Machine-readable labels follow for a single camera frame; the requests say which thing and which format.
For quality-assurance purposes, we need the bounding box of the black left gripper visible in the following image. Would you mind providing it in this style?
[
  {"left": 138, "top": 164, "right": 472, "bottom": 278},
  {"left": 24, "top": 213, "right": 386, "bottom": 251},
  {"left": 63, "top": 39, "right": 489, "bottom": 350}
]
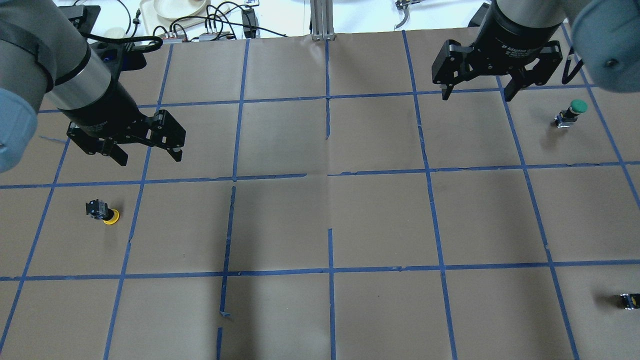
[{"left": 67, "top": 109, "right": 186, "bottom": 167}]

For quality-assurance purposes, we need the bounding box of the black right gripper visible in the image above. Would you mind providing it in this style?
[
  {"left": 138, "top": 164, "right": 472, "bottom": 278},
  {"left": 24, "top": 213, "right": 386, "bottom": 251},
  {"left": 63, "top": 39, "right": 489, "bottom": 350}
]
[{"left": 431, "top": 39, "right": 563, "bottom": 102}]

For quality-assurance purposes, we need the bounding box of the yellow push button switch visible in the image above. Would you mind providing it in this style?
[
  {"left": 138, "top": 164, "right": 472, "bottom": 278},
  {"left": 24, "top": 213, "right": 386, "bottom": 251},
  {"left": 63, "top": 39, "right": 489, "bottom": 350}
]
[{"left": 85, "top": 199, "right": 121, "bottom": 225}]

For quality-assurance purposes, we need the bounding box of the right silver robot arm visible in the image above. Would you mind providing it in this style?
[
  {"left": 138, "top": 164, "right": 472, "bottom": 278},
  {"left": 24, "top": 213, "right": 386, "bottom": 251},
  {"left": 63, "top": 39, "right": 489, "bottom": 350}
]
[{"left": 431, "top": 0, "right": 640, "bottom": 101}]

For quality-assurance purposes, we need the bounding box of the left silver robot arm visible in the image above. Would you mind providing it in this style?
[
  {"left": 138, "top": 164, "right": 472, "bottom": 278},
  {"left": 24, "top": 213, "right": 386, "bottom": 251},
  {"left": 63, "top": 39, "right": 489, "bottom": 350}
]
[{"left": 0, "top": 0, "right": 186, "bottom": 173}]

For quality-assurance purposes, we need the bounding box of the black monitor stand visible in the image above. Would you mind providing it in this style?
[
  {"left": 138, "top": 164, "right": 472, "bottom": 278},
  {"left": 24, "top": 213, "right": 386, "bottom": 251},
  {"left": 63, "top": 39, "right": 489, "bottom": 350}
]
[{"left": 58, "top": 5, "right": 102, "bottom": 34}]

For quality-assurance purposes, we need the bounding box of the white paper cup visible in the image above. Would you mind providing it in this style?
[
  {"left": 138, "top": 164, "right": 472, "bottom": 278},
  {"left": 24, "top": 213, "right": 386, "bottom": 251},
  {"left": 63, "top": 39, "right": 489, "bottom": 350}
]
[{"left": 103, "top": 26, "right": 126, "bottom": 39}]

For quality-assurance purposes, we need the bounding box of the beige tray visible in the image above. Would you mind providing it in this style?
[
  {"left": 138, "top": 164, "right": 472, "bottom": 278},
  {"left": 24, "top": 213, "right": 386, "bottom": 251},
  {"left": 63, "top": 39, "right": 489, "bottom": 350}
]
[{"left": 139, "top": 0, "right": 214, "bottom": 35}]

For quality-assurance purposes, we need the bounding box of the beige plate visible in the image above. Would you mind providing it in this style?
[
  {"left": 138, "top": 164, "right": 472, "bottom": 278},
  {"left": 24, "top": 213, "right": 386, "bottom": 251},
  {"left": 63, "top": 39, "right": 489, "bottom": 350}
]
[{"left": 151, "top": 0, "right": 208, "bottom": 20}]

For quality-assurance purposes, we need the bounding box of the black power adapter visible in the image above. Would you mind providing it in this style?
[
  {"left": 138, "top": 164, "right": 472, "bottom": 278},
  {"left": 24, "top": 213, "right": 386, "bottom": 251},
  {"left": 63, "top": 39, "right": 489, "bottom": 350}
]
[{"left": 241, "top": 6, "right": 259, "bottom": 39}]

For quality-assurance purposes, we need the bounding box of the green push button switch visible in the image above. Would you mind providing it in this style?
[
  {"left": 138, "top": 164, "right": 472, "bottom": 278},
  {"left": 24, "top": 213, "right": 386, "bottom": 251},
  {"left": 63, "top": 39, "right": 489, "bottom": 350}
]
[{"left": 553, "top": 99, "right": 589, "bottom": 129}]

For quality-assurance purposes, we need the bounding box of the usb hub with cables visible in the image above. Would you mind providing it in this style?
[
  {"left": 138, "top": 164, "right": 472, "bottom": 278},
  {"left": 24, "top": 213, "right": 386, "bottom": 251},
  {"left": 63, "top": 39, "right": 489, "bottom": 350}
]
[{"left": 152, "top": 30, "right": 233, "bottom": 45}]

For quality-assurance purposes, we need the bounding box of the aluminium frame post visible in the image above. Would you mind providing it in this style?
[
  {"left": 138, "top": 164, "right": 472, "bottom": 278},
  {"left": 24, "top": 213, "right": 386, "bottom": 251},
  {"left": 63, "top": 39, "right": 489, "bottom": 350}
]
[{"left": 310, "top": 0, "right": 336, "bottom": 42}]

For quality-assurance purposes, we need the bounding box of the black switch contact block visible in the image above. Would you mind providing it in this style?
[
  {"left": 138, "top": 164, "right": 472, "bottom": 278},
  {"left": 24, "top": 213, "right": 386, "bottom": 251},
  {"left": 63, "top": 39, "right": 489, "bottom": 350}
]
[{"left": 619, "top": 292, "right": 640, "bottom": 310}]

